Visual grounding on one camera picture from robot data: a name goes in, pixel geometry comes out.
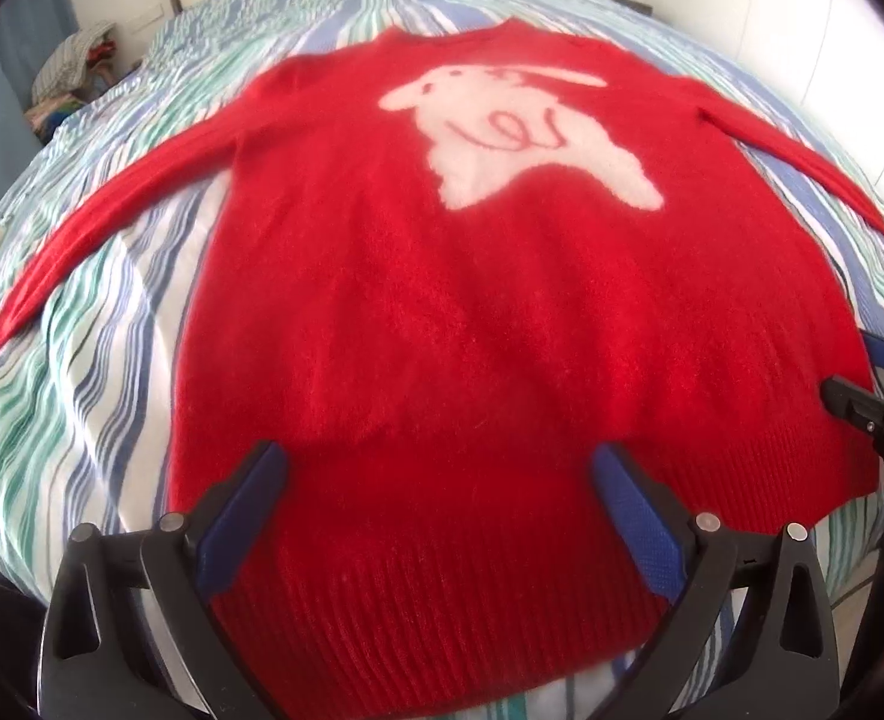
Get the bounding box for white wardrobe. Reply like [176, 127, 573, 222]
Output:
[667, 0, 884, 241]

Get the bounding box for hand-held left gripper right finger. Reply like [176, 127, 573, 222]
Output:
[590, 442, 842, 720]

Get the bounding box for red sweater with white animal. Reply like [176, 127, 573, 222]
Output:
[0, 22, 884, 717]

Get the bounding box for striped bed sheet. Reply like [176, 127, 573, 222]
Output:
[0, 0, 884, 720]

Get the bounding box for blue curtain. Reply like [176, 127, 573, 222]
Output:
[0, 0, 79, 233]

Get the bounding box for pile of clothes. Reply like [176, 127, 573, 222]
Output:
[26, 19, 124, 143]

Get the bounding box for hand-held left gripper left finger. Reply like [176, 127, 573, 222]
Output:
[37, 441, 293, 720]

